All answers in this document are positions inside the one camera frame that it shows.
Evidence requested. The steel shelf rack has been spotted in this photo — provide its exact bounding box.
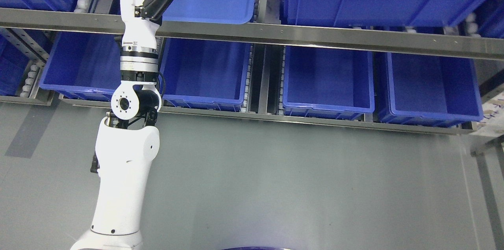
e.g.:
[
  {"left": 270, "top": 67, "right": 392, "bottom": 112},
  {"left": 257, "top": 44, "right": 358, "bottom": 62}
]
[{"left": 1, "top": 8, "right": 503, "bottom": 135}]

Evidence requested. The blue bin far left lower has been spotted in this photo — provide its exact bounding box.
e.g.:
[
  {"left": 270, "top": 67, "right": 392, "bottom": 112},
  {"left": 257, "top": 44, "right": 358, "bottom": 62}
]
[{"left": 0, "top": 30, "right": 32, "bottom": 97}]

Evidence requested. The white board with writing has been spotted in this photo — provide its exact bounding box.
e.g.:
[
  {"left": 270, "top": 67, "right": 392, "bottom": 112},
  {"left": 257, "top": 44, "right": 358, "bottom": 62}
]
[{"left": 470, "top": 85, "right": 504, "bottom": 138}]

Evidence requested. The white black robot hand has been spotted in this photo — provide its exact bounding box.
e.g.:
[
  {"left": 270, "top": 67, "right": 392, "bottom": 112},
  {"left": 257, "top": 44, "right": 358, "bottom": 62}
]
[{"left": 119, "top": 0, "right": 174, "bottom": 53}]

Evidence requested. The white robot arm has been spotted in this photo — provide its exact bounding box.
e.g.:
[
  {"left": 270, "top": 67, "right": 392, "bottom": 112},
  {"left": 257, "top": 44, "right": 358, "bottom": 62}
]
[{"left": 71, "top": 41, "right": 161, "bottom": 250}]

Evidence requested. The blue bin lower middle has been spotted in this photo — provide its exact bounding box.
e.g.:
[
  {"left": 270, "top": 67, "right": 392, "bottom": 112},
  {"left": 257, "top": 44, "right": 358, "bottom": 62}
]
[{"left": 161, "top": 38, "right": 251, "bottom": 112}]

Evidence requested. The blue bin lower centre right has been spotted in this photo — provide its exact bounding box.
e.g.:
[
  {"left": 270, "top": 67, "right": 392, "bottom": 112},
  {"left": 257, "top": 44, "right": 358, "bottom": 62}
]
[{"left": 282, "top": 46, "right": 376, "bottom": 120}]

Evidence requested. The blue bin lower far right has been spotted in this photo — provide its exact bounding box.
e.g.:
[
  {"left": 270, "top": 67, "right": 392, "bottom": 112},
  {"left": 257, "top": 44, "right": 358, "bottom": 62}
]
[{"left": 374, "top": 53, "right": 484, "bottom": 128}]

